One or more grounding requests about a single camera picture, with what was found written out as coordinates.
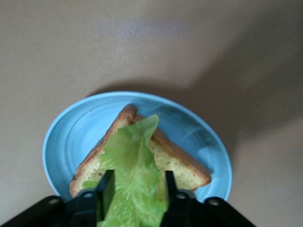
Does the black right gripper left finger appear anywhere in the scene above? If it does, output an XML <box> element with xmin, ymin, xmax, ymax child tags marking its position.
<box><xmin>0</xmin><ymin>169</ymin><xmax>116</xmax><ymax>227</ymax></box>

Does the brown toast bread slice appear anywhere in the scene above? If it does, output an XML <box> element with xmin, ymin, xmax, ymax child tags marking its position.
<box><xmin>69</xmin><ymin>104</ymin><xmax>212</xmax><ymax>199</ymax></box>

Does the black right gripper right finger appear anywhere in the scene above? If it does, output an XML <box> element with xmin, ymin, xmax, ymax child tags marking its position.
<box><xmin>162</xmin><ymin>170</ymin><xmax>257</xmax><ymax>227</ymax></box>

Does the green lettuce leaf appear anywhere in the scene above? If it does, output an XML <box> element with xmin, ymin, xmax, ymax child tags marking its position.
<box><xmin>81</xmin><ymin>114</ymin><xmax>169</xmax><ymax>227</ymax></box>

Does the blue plate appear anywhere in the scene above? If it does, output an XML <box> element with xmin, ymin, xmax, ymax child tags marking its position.
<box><xmin>42</xmin><ymin>91</ymin><xmax>233</xmax><ymax>204</ymax></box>

